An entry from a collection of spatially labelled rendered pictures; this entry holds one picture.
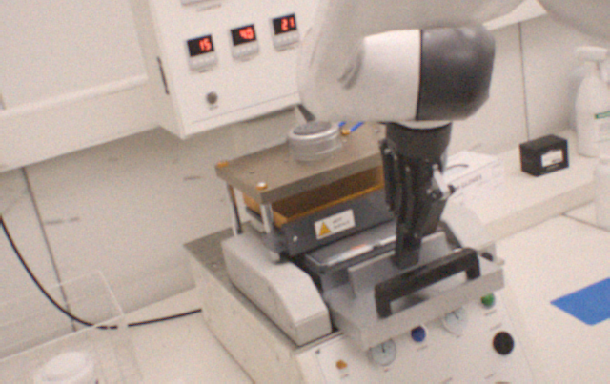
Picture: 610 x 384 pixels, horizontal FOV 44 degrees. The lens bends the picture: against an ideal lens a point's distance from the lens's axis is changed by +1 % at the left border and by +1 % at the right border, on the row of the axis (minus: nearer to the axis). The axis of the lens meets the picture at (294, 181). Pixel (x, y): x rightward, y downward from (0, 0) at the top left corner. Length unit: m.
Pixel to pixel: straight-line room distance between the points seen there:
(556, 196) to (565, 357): 0.52
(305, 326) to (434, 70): 0.43
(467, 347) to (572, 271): 0.44
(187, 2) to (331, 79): 0.53
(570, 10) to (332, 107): 0.38
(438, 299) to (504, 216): 0.65
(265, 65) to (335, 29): 0.65
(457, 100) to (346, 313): 0.37
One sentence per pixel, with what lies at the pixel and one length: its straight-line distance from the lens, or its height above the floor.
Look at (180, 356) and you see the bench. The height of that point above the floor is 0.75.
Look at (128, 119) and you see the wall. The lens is 1.47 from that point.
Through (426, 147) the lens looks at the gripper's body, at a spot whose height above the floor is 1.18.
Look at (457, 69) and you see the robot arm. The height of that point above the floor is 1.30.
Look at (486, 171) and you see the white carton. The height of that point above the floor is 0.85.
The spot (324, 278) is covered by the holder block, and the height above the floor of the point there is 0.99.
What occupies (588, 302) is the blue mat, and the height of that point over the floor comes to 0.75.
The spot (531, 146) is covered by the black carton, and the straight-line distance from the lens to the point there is 1.79.
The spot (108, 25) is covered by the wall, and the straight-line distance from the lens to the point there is 1.50.
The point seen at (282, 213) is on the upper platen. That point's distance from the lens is 1.07.
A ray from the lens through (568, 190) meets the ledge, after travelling 1.72.
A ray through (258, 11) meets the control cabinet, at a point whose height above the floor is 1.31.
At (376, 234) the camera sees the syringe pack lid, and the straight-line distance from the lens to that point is 1.09.
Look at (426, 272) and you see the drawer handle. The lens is 0.96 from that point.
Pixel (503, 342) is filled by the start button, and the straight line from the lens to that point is 1.12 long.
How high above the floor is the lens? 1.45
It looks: 19 degrees down
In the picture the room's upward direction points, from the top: 11 degrees counter-clockwise
